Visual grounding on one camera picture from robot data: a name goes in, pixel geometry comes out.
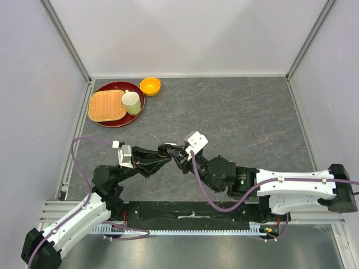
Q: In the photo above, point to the black earbud charging case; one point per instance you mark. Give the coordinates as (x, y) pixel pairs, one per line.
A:
(163, 150)

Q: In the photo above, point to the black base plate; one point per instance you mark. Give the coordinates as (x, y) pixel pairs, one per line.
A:
(149, 210)

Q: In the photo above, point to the orange bowl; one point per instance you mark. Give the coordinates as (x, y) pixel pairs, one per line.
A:
(150, 86)

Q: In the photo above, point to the woven bamboo mat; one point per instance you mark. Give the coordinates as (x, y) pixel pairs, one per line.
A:
(106, 106)

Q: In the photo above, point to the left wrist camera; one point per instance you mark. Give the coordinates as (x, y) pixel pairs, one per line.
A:
(125, 156)

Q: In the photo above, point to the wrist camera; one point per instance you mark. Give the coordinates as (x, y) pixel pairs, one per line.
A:
(125, 156)
(195, 142)

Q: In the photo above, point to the pale green cup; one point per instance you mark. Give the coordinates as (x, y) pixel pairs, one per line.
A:
(131, 101)

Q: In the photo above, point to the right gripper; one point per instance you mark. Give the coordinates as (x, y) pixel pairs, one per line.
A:
(182, 161)

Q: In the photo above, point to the red round tray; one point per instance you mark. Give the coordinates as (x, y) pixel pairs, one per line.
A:
(122, 85)

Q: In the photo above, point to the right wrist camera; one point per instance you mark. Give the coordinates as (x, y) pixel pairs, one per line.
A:
(195, 142)

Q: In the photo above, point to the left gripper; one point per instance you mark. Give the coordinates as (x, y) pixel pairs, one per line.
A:
(145, 160)

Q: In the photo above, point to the slotted cable duct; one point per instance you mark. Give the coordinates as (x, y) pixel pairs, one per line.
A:
(112, 230)

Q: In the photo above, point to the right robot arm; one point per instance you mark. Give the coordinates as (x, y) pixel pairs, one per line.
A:
(278, 193)

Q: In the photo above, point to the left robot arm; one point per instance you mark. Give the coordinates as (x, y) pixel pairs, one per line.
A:
(47, 248)

